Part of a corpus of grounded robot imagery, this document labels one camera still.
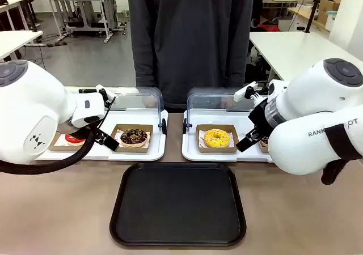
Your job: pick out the chocolate sprinkled donut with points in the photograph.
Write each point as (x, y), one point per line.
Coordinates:
(134, 137)

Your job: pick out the large white table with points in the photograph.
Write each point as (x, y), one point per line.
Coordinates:
(295, 51)

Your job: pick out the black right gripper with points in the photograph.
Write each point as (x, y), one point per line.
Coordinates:
(259, 116)

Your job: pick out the white table with rounded corner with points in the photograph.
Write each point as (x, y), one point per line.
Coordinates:
(17, 41)

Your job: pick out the clear display case lid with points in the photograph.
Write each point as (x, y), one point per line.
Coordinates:
(147, 92)
(204, 96)

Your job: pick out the light wooden workbench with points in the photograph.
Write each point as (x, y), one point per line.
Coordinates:
(304, 15)

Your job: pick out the person torso dark grey sweater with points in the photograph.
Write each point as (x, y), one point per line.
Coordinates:
(190, 39)

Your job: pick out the person right forearm grey sleeve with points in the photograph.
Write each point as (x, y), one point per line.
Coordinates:
(144, 65)

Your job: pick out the yellow sprinkled donut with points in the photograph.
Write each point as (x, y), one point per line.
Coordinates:
(217, 139)

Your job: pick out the black tripod pole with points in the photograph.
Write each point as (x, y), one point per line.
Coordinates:
(313, 8)

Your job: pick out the white display case base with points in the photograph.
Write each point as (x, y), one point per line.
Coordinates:
(158, 153)
(190, 153)

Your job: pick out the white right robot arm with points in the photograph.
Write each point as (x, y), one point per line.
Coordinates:
(306, 147)

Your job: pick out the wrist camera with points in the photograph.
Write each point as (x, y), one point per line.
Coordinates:
(102, 92)
(241, 94)

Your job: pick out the black serving tray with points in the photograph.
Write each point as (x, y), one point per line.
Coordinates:
(177, 204)

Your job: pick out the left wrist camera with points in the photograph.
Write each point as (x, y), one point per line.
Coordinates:
(102, 92)

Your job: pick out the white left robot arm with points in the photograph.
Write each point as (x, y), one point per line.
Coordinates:
(34, 110)

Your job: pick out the white printed paper liner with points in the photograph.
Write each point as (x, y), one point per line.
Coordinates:
(116, 132)
(200, 141)

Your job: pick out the brown cardboard box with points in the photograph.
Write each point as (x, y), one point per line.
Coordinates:
(327, 10)

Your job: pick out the person left hand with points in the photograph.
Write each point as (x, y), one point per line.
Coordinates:
(229, 102)

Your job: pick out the person right hand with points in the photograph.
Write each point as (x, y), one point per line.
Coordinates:
(149, 102)

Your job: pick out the black office chair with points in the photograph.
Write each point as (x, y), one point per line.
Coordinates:
(29, 0)

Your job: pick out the person left forearm grey sleeve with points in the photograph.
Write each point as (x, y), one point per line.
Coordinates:
(236, 65)

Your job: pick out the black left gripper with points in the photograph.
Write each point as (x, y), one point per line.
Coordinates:
(86, 129)

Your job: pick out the brown cardboard donut tray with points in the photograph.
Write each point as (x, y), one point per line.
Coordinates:
(56, 146)
(215, 150)
(263, 150)
(133, 150)

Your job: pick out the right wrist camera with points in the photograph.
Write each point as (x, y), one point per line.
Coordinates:
(241, 94)

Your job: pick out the red glazed donut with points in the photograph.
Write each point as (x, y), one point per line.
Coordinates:
(74, 140)

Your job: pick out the dark purple donut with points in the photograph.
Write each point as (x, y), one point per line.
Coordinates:
(265, 141)

